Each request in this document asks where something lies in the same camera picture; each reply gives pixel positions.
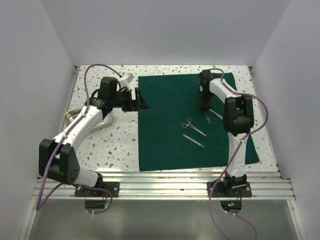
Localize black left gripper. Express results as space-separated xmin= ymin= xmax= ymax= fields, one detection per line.
xmin=110 ymin=87 xmax=149 ymax=112

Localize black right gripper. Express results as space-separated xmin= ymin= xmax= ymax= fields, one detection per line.
xmin=197 ymin=89 xmax=215 ymax=112

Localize short steel tweezers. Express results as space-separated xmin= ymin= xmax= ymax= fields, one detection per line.
xmin=204 ymin=113 xmax=212 ymax=125

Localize stainless steel tray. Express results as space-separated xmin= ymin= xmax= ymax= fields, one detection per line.
xmin=64 ymin=107 xmax=113 ymax=133

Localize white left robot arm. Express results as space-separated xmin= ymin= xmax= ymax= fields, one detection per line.
xmin=38 ymin=73 xmax=150 ymax=197

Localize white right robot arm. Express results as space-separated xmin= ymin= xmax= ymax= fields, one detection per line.
xmin=198 ymin=68 xmax=254 ymax=198

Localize dark green surgical cloth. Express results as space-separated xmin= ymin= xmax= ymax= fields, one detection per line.
xmin=137 ymin=72 xmax=260 ymax=172

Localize flat steel tweezers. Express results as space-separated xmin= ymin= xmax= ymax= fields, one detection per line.
xmin=209 ymin=109 xmax=223 ymax=120

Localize steel scissor forceps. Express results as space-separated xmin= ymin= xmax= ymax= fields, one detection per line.
xmin=181 ymin=117 xmax=207 ymax=137

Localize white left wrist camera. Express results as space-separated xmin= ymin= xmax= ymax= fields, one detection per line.
xmin=118 ymin=73 xmax=134 ymax=89

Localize steel scalpel handle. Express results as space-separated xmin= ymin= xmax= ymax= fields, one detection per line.
xmin=183 ymin=134 xmax=205 ymax=148

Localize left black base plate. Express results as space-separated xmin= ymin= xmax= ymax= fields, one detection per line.
xmin=74 ymin=181 xmax=120 ymax=198

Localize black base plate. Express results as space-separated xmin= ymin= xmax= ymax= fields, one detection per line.
xmin=74 ymin=181 xmax=120 ymax=198
xmin=211 ymin=181 xmax=253 ymax=198

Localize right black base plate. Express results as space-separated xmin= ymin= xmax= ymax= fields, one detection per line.
xmin=211 ymin=181 xmax=253 ymax=198

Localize aluminium rail frame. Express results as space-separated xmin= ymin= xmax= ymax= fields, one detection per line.
xmin=18 ymin=65 xmax=307 ymax=240

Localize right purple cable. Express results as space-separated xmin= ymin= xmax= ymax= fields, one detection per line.
xmin=205 ymin=67 xmax=270 ymax=240

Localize purple cable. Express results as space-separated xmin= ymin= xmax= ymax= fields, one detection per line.
xmin=36 ymin=64 xmax=126 ymax=216
xmin=205 ymin=67 xmax=270 ymax=240

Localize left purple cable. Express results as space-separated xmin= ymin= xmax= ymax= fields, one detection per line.
xmin=36 ymin=64 xmax=126 ymax=216

